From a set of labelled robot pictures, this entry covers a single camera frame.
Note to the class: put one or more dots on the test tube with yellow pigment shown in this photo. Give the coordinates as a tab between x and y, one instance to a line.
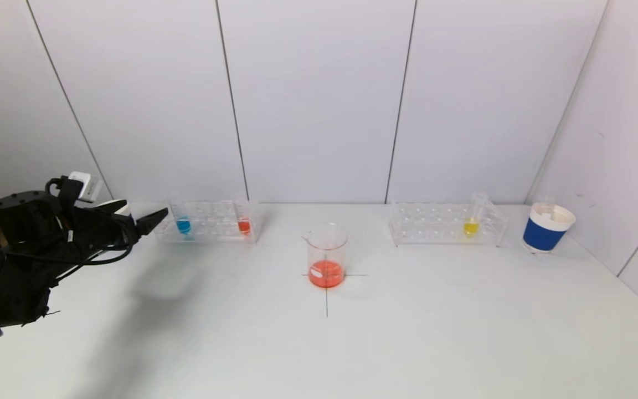
470	228

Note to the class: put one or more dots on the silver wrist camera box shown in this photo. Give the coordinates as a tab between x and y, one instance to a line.
83	185

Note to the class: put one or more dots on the test tube with orange-red pigment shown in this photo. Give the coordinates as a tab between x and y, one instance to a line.
243	225

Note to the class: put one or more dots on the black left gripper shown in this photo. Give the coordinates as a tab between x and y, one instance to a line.
125	223

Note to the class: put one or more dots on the test tube with blue pigment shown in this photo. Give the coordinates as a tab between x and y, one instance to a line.
184	225

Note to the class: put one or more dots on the clear glass beaker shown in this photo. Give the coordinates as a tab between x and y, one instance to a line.
326	274

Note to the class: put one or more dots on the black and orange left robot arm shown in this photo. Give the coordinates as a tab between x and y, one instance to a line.
9	266

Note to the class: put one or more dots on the clear acrylic test tube rack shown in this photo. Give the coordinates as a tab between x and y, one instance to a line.
441	224
214	221

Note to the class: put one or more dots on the red liquid test tube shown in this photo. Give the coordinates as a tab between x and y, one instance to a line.
546	206

